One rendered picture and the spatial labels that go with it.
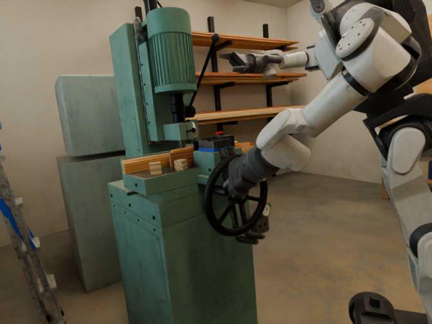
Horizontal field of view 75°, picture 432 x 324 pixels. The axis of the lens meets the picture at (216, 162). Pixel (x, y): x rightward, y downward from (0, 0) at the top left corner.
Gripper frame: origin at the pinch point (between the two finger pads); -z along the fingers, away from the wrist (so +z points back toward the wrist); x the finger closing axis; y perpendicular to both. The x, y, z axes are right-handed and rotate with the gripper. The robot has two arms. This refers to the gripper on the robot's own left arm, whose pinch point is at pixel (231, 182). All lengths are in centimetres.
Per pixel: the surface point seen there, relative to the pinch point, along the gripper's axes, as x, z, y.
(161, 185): 4.6, -22.9, 14.3
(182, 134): 30.4, -24.8, 8.2
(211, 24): 311, -145, -59
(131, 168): 13.8, -33.6, 23.9
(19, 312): -34, -166, 50
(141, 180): 4.9, -23.3, 21.4
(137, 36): 71, -22, 35
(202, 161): 16.3, -18.3, 1.4
